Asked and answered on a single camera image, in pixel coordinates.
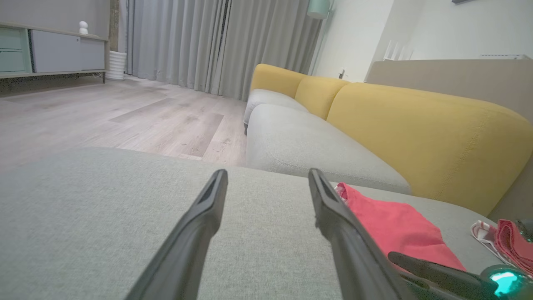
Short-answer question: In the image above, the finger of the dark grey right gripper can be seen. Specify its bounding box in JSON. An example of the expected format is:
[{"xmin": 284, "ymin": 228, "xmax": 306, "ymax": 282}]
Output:
[
  {"xmin": 401, "ymin": 272, "xmax": 472, "ymax": 300},
  {"xmin": 387, "ymin": 251, "xmax": 497, "ymax": 293}
]

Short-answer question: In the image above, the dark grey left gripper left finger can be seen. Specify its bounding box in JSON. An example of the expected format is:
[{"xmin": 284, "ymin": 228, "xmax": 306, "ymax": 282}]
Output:
[{"xmin": 125, "ymin": 168, "xmax": 229, "ymax": 300}]

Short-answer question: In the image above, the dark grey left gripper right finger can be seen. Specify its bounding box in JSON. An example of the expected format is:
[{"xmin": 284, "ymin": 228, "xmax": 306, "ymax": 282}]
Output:
[{"xmin": 308, "ymin": 168, "xmax": 418, "ymax": 300}]

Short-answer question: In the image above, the red white basketball jersey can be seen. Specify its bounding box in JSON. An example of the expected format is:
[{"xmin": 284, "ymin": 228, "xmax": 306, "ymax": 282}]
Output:
[{"xmin": 335, "ymin": 182, "xmax": 466, "ymax": 272}]

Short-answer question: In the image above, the red garment with striped trim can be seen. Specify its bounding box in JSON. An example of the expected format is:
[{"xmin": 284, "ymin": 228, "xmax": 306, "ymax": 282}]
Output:
[{"xmin": 471, "ymin": 218, "xmax": 533, "ymax": 276}]

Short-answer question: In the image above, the black right wrist light cylinder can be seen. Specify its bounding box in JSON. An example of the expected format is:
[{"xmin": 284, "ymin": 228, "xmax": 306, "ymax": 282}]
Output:
[{"xmin": 480, "ymin": 264, "xmax": 533, "ymax": 300}]

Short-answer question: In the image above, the grey sofa seat cushion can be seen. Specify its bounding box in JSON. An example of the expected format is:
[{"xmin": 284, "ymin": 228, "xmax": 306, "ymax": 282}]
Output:
[
  {"xmin": 246, "ymin": 104, "xmax": 413, "ymax": 195},
  {"xmin": 243, "ymin": 88, "xmax": 309, "ymax": 135},
  {"xmin": 0, "ymin": 146, "xmax": 515, "ymax": 300}
]

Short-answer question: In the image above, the large yellow sofa backrest cushion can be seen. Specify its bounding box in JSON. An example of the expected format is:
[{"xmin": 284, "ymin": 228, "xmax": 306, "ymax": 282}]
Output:
[{"xmin": 327, "ymin": 82, "xmax": 533, "ymax": 217}]

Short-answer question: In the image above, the white ribbed plant pot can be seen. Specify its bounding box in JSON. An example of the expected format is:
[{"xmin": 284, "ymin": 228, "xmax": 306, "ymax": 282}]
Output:
[{"xmin": 105, "ymin": 50, "xmax": 127, "ymax": 81}]

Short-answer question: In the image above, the white slatted rack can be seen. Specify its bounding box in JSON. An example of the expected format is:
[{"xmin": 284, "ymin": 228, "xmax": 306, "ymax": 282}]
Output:
[{"xmin": 383, "ymin": 39, "xmax": 415, "ymax": 61}]

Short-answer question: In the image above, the grey pleated curtain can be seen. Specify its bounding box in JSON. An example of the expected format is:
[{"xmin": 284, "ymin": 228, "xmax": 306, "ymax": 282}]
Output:
[
  {"xmin": 125, "ymin": 0, "xmax": 229, "ymax": 95},
  {"xmin": 217, "ymin": 0, "xmax": 324, "ymax": 102}
]

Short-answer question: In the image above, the grey mint TV cabinet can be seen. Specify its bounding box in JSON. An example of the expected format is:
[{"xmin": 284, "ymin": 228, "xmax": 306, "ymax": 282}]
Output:
[{"xmin": 0, "ymin": 22, "xmax": 107, "ymax": 84}]

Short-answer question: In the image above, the mint green floor lamp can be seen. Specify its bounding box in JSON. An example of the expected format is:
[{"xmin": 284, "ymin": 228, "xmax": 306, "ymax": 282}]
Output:
[{"xmin": 306, "ymin": 0, "xmax": 336, "ymax": 76}]

